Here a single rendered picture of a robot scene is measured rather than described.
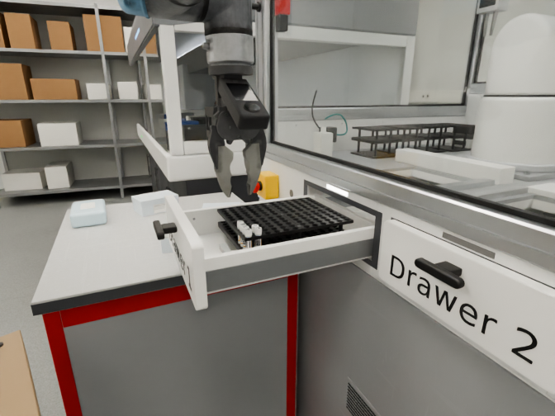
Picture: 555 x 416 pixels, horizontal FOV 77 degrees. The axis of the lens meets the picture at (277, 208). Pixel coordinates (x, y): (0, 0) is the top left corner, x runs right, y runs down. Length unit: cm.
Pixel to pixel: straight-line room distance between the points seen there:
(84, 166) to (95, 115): 63
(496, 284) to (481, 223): 8
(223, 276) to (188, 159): 94
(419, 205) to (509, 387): 26
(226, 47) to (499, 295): 50
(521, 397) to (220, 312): 60
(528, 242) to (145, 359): 77
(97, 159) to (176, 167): 347
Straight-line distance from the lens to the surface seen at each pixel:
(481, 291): 52
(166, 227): 64
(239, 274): 57
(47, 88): 448
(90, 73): 482
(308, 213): 72
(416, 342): 67
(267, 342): 100
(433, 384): 68
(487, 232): 52
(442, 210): 56
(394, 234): 61
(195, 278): 53
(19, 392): 53
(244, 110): 51
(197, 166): 146
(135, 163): 486
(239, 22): 59
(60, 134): 442
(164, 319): 86
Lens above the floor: 113
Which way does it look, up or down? 18 degrees down
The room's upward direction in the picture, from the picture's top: straight up
